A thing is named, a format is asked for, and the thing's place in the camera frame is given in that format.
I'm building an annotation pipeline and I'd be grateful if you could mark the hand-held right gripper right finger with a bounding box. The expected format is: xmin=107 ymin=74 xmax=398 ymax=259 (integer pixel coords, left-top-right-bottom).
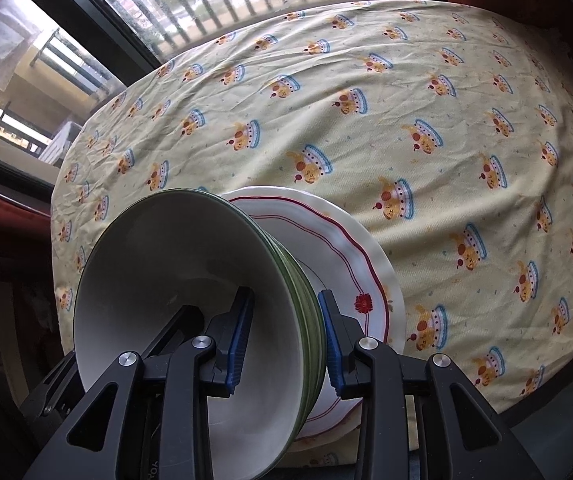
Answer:
xmin=317 ymin=289 xmax=547 ymax=480

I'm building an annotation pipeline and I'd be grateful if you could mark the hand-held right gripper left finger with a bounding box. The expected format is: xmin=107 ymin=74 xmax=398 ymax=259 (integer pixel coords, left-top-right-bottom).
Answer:
xmin=21 ymin=286 xmax=256 ymax=480

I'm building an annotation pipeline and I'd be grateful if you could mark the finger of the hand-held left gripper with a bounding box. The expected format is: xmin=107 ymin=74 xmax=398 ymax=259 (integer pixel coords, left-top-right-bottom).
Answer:
xmin=141 ymin=305 xmax=205 ymax=358

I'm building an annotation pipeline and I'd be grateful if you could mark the scalloped yellow floral plate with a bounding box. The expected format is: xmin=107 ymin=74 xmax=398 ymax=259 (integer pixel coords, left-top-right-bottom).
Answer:
xmin=221 ymin=186 xmax=407 ymax=454

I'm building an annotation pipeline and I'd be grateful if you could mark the yellow printed tablecloth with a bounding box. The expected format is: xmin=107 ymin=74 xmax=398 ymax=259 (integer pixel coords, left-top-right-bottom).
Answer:
xmin=50 ymin=0 xmax=573 ymax=466

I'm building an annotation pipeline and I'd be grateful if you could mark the white plastic chair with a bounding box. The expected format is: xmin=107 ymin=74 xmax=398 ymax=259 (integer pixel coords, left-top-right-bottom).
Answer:
xmin=41 ymin=120 xmax=88 ymax=169

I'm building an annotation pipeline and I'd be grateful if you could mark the black window frame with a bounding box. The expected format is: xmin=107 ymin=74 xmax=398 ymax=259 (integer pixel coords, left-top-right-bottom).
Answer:
xmin=0 ymin=0 xmax=168 ymax=197

